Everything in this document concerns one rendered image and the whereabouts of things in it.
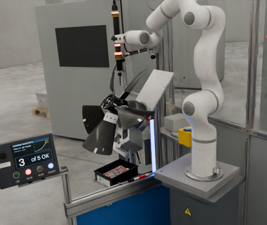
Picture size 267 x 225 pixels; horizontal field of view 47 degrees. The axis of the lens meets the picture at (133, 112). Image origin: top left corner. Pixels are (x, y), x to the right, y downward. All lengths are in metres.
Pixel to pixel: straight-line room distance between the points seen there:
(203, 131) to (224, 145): 0.92
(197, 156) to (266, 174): 0.77
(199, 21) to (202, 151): 0.60
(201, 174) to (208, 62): 0.55
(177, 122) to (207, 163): 0.97
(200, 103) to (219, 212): 0.53
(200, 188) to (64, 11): 3.56
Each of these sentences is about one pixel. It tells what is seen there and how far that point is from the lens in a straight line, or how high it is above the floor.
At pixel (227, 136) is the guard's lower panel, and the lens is 2.34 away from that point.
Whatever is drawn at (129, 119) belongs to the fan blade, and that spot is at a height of 1.16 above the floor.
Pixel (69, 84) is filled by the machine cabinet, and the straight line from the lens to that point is 4.67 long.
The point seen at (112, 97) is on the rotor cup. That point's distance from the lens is 2.08.
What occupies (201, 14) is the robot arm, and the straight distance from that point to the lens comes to 1.36.
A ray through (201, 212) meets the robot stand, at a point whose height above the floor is 0.84.
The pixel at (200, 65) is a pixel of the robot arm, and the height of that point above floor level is 1.52.
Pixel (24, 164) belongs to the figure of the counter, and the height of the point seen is 1.15.
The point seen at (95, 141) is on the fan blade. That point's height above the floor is 0.99.
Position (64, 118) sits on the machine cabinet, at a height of 0.37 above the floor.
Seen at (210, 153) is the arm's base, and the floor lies 1.09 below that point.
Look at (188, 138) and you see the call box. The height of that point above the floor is 1.04.
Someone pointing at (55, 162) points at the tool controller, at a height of 1.12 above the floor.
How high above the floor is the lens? 1.71
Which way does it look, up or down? 16 degrees down
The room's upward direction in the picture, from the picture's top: 4 degrees counter-clockwise
